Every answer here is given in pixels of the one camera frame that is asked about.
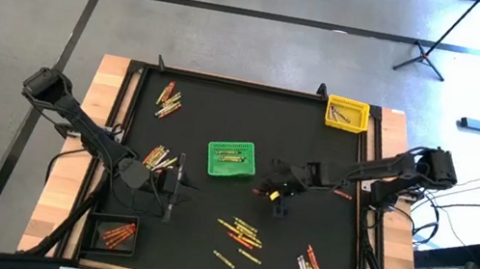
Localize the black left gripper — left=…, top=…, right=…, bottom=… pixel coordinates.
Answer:
left=154, top=149, right=206, bottom=227

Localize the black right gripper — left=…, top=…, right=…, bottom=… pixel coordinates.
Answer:
left=253, top=153, right=320, bottom=224

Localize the green plastic basket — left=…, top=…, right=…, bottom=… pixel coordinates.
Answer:
left=202, top=134, right=262, bottom=184

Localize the black square tray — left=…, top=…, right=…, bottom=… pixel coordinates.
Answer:
left=77, top=209, right=141, bottom=262

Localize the yellow plastic basket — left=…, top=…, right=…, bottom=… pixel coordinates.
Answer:
left=322, top=93, right=374, bottom=136

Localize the black tripod stand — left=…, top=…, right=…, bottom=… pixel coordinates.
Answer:
left=391, top=0, right=480, bottom=87

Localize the black frame bracket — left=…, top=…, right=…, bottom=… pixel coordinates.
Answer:
left=315, top=81, right=331, bottom=99
left=155, top=53, right=169, bottom=73

